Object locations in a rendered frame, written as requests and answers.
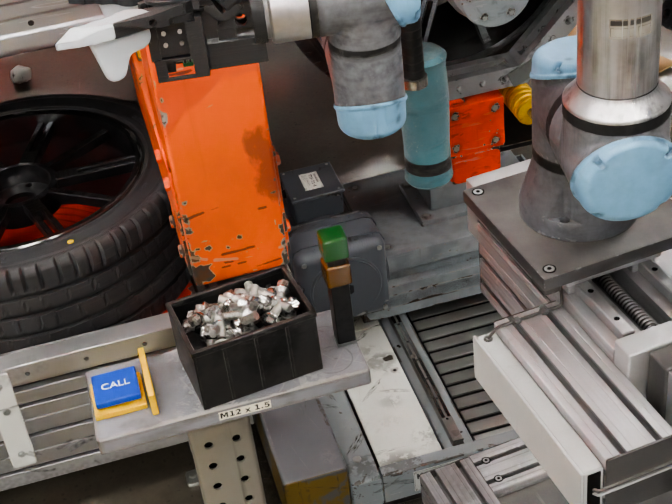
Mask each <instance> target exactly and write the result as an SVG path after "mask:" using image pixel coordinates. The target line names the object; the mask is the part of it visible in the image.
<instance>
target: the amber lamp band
mask: <svg viewBox="0 0 672 504"><path fill-rule="evenodd" d="M320 262H321V269H322V276H323V278H324V280H325V282H326V285H327V287H328V288H329V289H333V288H337V287H341V286H345V285H349V284H351V283H352V273H351V265H350V263H349V261H348V259H347V258H346V263H345V264H341V265H337V266H333V267H328V266H327V264H326V263H325V262H324V260H323V258H322V257H321V258H320Z"/></svg>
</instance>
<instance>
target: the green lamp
mask: <svg viewBox="0 0 672 504"><path fill-rule="evenodd" d="M317 240H318V247H319V251H320V253H321V255H322V258H323V260H324V262H325V263H330V262H334V261H338V260H342V259H346V258H348V257H349V248H348V239H347V236H346V235H345V233H344V231H343V229H342V227H341V226H340V225H337V226H333V227H329V228H324V229H320V230H318V231H317Z"/></svg>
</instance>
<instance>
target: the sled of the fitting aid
mask: <svg viewBox="0 0 672 504"><path fill-rule="evenodd" d="M516 158H517V159H518V160H519V162H522V161H525V160H526V158H525V157H524V156H523V155H522V154H520V155H516ZM389 292H390V300H389V304H388V308H386V309H383V310H380V311H376V312H372V313H368V314H364V315H360V316H361V318H362V320H363V322H364V323H366V322H367V323H368V322H372V321H376V320H379V319H383V318H387V317H391V316H395V315H399V314H403V313H406V312H410V311H414V310H418V309H422V308H426V307H430V306H433V305H437V304H441V303H445V302H449V301H453V300H457V299H461V298H464V297H468V296H472V295H476V294H480V293H482V292H481V288H480V266H479V250H478V251H474V252H470V253H466V254H462V255H458V256H454V257H450V258H446V259H442V260H438V261H434V262H430V263H427V264H423V265H419V266H415V267H411V268H407V269H403V270H399V271H395V272H391V273H390V280H389Z"/></svg>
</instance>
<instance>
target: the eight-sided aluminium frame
mask: <svg viewBox="0 0 672 504"><path fill-rule="evenodd" d="M557 9H558V10H557ZM576 25H577V0H551V1H550V2H549V3H548V4H547V5H546V7H545V8H544V9H543V10H542V12H541V13H540V14H539V15H538V16H537V18H536V19H535V20H534V21H533V22H532V24H531V25H530V26H529V27H528V28H527V30H526V31H525V32H524V33H523V35H522V36H521V37H520V38H519V39H518V41H517V42H516V43H515V44H514V45H513V47H512V48H511V49H510V50H509V51H508V52H507V53H503V54H498V55H494V56H489V57H485V58H481V59H476V60H472V61H467V62H463V63H459V64H454V65H450V66H446V68H447V77H448V88H449V100H455V99H459V98H463V97H468V96H472V95H476V94H481V93H485V92H489V91H493V90H498V89H502V88H506V87H511V86H513V87H516V86H518V85H519V84H524V83H528V82H529V81H530V80H531V78H530V72H531V69H532V57H533V55H534V53H535V52H536V50H537V49H538V48H539V47H541V46H542V45H545V44H546V43H548V42H550V41H552V40H555V39H559V38H563V37H567V36H568V34H569V33H570V32H571V31H572V30H573V28H574V27H575V26H576ZM550 38H551V39H550ZM526 47H527V48H526Z"/></svg>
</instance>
